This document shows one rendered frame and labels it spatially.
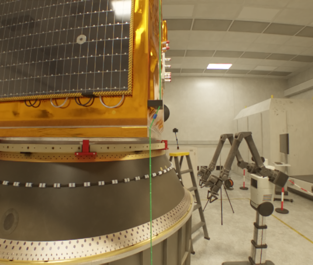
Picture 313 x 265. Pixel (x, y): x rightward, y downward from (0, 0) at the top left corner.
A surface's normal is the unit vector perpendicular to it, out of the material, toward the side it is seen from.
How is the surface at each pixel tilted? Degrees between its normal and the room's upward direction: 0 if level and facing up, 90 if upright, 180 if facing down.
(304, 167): 90
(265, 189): 90
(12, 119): 93
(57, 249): 43
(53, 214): 62
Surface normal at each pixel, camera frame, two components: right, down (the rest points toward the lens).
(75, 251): 0.23, -0.76
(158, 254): 0.73, -0.03
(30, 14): -0.06, -0.04
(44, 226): 0.17, -0.51
